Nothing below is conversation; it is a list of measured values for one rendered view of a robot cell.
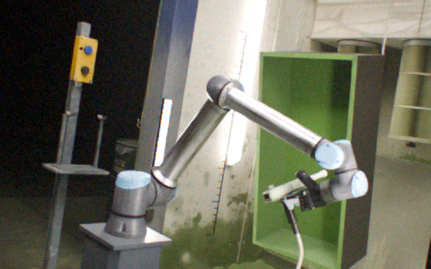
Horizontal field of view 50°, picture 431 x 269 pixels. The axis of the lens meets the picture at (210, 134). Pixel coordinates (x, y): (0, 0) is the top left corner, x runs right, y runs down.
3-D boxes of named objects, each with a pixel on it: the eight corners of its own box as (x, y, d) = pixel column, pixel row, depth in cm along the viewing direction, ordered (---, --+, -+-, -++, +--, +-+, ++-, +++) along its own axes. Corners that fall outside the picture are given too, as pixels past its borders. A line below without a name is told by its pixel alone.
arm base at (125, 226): (118, 240, 197) (122, 217, 196) (96, 227, 210) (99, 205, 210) (154, 237, 210) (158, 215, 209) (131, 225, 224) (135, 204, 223)
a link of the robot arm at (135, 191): (104, 208, 207) (110, 169, 206) (129, 204, 222) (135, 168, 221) (130, 217, 199) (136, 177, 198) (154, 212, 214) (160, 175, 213)
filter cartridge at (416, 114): (401, 155, 321) (422, 36, 317) (374, 149, 357) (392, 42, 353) (447, 161, 328) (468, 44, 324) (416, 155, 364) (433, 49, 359)
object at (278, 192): (285, 241, 186) (268, 186, 188) (276, 243, 190) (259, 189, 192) (341, 210, 222) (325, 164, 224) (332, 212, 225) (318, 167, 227)
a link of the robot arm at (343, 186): (364, 168, 179) (372, 193, 177) (336, 175, 187) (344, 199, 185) (353, 169, 172) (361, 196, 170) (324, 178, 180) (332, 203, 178)
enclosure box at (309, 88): (283, 227, 320) (292, 51, 296) (366, 254, 281) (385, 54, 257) (252, 243, 294) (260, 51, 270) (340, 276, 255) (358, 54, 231)
